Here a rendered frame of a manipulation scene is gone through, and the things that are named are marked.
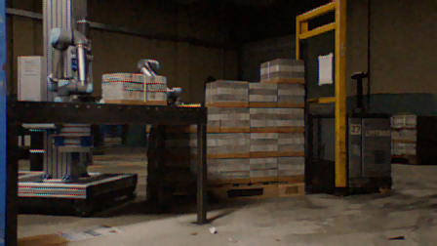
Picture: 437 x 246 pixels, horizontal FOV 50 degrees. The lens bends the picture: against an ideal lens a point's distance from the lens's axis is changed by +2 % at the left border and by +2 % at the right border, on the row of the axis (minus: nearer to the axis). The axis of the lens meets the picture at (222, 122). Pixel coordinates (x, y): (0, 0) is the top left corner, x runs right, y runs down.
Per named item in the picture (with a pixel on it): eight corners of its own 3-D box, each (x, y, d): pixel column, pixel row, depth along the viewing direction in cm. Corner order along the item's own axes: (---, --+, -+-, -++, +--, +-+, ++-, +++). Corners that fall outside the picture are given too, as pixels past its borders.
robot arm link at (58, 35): (67, 96, 354) (74, 35, 321) (47, 95, 348) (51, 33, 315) (66, 86, 362) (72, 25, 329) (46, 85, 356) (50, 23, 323)
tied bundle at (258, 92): (232, 108, 451) (232, 85, 451) (259, 108, 461) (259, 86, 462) (249, 107, 415) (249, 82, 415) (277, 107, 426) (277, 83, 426)
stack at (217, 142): (145, 198, 417) (145, 107, 418) (259, 191, 462) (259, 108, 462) (155, 205, 382) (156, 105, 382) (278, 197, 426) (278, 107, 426)
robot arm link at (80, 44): (87, 35, 340) (91, 98, 326) (71, 34, 335) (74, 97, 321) (89, 27, 330) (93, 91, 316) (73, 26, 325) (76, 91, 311)
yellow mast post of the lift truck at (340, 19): (333, 185, 437) (333, 1, 438) (340, 184, 441) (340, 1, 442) (338, 186, 429) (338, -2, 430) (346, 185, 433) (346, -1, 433)
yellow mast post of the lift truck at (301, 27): (296, 178, 499) (296, 16, 499) (302, 177, 502) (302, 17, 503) (300, 179, 490) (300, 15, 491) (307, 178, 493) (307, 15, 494)
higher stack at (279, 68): (258, 191, 461) (258, 63, 462) (285, 189, 473) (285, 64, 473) (278, 197, 426) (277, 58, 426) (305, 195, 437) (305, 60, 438)
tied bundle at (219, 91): (204, 108, 439) (204, 84, 440) (232, 108, 450) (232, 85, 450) (218, 106, 404) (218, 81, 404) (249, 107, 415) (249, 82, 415)
